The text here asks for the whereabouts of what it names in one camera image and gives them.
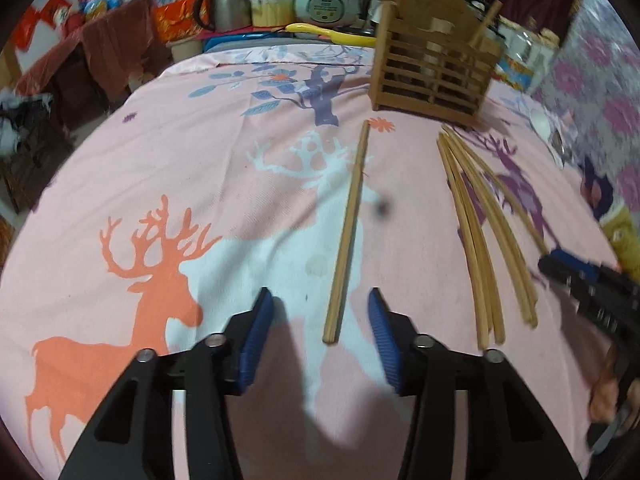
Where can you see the cream cooking pot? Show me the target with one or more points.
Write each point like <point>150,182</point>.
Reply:
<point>272,10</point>

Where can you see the reddish brown table cloth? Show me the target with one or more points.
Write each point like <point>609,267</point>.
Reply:
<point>115,45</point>

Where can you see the stainless steel kettle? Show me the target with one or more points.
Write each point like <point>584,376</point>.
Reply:
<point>227,7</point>

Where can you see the yellow and blue stuffed toy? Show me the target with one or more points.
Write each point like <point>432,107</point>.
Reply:
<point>622,232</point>

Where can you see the pink deer printed bedsheet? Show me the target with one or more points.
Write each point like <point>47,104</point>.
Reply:
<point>200,160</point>

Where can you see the red gift box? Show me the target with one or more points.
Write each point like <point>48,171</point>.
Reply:
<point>175,20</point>

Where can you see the clear plastic oil jug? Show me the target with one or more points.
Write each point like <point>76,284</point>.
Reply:
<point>520,55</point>

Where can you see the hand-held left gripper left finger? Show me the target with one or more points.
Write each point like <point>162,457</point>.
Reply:
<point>257,340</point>

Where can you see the purple floral cloth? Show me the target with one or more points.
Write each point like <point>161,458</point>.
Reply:
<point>600,85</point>

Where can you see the wooden slatted chopstick holder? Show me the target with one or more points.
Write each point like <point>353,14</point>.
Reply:
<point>435,0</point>

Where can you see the white rice cooker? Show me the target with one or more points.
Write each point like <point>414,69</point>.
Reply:
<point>327,2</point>

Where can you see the white ceramic spoon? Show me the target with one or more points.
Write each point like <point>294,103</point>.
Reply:
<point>540,121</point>

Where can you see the metal spoon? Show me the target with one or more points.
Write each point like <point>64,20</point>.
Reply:
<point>562,147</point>

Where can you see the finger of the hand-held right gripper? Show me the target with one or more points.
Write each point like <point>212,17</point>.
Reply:
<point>557,275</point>
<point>570,261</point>

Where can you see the red paper wall decoration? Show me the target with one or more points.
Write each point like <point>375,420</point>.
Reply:
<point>27,30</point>
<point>57,10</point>

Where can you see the person's right hand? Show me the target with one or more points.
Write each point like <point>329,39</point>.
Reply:
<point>606,380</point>

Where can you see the black plastic bag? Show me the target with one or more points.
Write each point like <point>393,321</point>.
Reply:
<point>20,120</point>

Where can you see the blue tray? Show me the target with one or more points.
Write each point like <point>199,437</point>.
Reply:
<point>235,40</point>

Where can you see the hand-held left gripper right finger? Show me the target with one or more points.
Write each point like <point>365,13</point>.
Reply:
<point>382,340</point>

